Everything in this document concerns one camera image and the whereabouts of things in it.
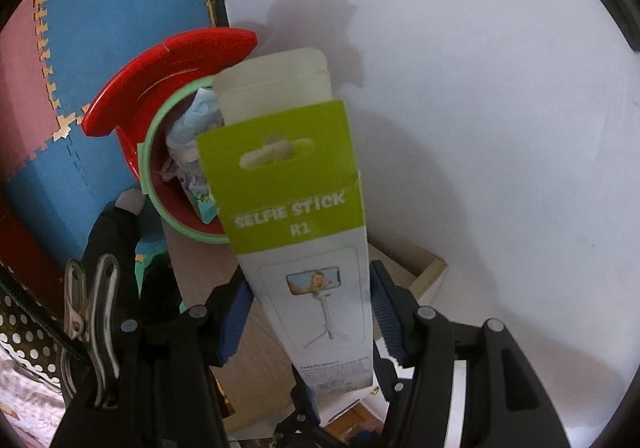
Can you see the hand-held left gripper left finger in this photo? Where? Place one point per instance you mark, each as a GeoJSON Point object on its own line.
{"type": "Point", "coordinates": [232, 328]}

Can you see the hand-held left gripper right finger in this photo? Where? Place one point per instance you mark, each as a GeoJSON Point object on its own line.
{"type": "Point", "coordinates": [387, 323]}

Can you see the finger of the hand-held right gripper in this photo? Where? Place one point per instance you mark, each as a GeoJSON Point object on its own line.
{"type": "Point", "coordinates": [302, 408]}

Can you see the green white carton box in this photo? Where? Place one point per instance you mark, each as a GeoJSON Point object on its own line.
{"type": "Point", "coordinates": [290, 178]}

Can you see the red trash bin green rim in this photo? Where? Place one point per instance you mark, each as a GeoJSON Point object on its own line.
{"type": "Point", "coordinates": [165, 58]}

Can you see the green foam floor mat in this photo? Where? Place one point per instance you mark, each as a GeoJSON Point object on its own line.
{"type": "Point", "coordinates": [150, 263]}

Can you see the metal spring clip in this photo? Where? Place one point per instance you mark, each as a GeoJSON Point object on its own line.
{"type": "Point", "coordinates": [97, 328]}

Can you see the black cloth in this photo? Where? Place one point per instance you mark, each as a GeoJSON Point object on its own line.
{"type": "Point", "coordinates": [110, 248]}

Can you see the teal snack packet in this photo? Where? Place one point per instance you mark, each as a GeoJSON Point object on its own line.
{"type": "Point", "coordinates": [200, 110]}

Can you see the pink foam floor mat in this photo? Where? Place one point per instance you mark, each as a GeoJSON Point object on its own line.
{"type": "Point", "coordinates": [25, 78]}

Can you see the blue foam floor mat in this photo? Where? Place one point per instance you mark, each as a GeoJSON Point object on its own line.
{"type": "Point", "coordinates": [125, 3]}

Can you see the light wooden frame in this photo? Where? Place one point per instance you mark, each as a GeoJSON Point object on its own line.
{"type": "Point", "coordinates": [420, 273]}

